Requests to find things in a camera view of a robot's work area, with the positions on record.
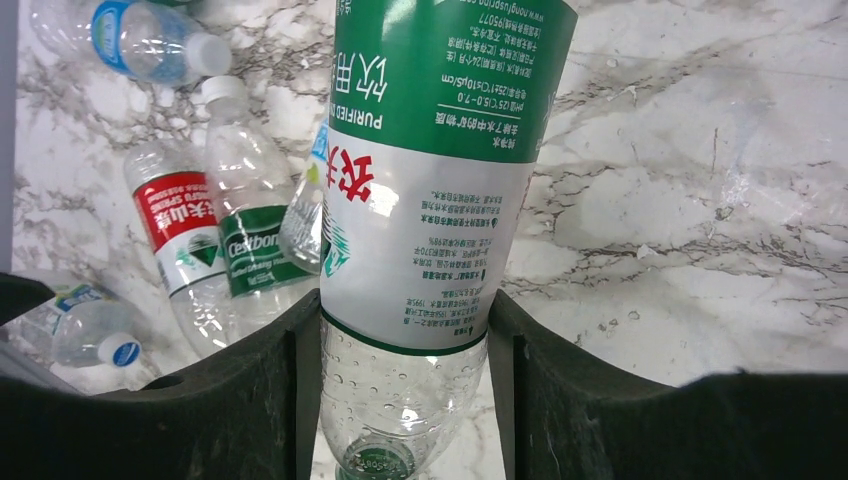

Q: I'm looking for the clear bottle blue label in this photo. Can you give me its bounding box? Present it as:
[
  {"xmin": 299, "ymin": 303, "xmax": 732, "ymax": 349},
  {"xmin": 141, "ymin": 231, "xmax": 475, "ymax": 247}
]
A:
[{"xmin": 29, "ymin": 1, "xmax": 232, "ymax": 87}]

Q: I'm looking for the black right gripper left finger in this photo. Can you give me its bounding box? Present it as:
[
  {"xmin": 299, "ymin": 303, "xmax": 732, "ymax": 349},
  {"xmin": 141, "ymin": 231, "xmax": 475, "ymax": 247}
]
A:
[{"xmin": 1, "ymin": 291, "xmax": 321, "ymax": 479}]

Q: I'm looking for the red label bottle red cap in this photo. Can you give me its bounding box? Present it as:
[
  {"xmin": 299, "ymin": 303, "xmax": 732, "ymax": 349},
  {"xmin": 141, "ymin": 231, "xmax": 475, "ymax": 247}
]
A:
[{"xmin": 123, "ymin": 140, "xmax": 233, "ymax": 358}]

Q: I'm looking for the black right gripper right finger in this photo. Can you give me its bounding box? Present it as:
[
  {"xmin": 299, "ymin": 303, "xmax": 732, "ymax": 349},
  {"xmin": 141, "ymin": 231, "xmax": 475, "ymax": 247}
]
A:
[{"xmin": 488, "ymin": 292, "xmax": 847, "ymax": 479}]

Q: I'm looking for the white Suntory oolong tea bottle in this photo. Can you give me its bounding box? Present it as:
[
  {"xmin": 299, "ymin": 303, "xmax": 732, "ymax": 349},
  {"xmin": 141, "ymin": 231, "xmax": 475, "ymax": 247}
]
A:
[{"xmin": 279, "ymin": 119, "xmax": 328, "ymax": 275}]

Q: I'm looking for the green Cestbon label water bottle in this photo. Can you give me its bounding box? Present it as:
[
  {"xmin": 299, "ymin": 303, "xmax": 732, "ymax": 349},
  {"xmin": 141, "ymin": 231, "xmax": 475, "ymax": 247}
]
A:
[{"xmin": 201, "ymin": 76, "xmax": 317, "ymax": 337}]

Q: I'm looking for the blue label bottle front left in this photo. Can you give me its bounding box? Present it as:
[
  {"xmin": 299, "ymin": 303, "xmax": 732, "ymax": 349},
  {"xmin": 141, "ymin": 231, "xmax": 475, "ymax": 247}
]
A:
[{"xmin": 2, "ymin": 269, "xmax": 162, "ymax": 395}]

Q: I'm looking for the green white label water bottle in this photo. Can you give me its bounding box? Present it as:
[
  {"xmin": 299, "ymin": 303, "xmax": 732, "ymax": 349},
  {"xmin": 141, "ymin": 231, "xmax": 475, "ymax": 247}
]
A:
[{"xmin": 320, "ymin": 1, "xmax": 578, "ymax": 479}]

